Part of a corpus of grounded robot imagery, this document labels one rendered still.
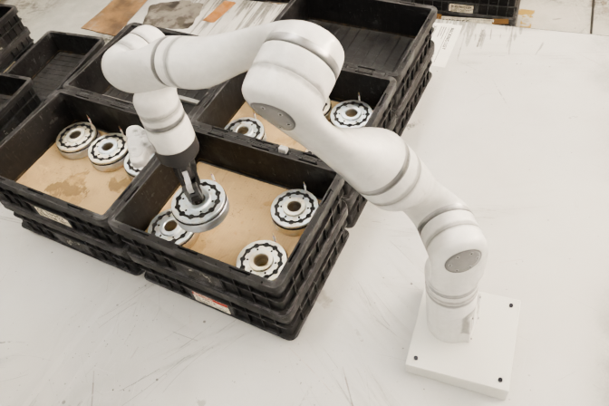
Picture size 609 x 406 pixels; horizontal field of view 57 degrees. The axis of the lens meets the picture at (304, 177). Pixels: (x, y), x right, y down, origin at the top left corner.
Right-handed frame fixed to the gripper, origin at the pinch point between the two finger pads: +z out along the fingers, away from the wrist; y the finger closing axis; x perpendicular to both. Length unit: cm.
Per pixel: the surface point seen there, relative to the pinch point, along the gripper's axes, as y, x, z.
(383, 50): 45, -56, 17
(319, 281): -10.8, -17.7, 27.5
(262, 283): -19.6, -6.6, 6.8
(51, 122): 48, 33, 11
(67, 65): 151, 49, 60
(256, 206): 5.8, -9.7, 16.7
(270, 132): 26.6, -18.6, 16.7
